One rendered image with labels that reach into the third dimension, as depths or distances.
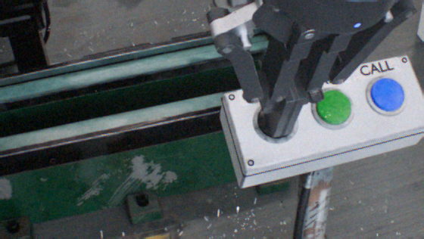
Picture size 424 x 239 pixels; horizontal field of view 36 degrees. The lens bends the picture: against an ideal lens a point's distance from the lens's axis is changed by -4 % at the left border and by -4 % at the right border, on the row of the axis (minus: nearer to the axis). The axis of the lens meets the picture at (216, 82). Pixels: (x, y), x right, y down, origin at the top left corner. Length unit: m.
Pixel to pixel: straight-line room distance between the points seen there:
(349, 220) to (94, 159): 0.31
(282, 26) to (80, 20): 0.79
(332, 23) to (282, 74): 0.10
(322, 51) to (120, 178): 0.43
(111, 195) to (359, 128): 0.36
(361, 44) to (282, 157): 0.14
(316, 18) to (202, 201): 0.52
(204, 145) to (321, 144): 0.26
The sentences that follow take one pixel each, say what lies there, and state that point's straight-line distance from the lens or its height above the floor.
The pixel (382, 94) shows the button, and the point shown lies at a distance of 0.56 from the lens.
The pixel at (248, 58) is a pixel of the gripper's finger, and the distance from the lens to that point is 0.39.
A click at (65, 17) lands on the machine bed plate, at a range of 1.15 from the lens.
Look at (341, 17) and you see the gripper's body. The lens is 0.33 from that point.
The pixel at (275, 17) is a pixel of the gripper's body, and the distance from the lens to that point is 0.36.
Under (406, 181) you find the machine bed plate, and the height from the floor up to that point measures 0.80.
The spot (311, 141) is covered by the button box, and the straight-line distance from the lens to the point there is 0.54.
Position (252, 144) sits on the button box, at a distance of 0.53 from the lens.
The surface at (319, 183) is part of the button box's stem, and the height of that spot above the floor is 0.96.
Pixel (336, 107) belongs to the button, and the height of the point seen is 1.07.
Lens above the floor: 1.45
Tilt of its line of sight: 42 degrees down
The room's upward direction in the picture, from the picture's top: 3 degrees counter-clockwise
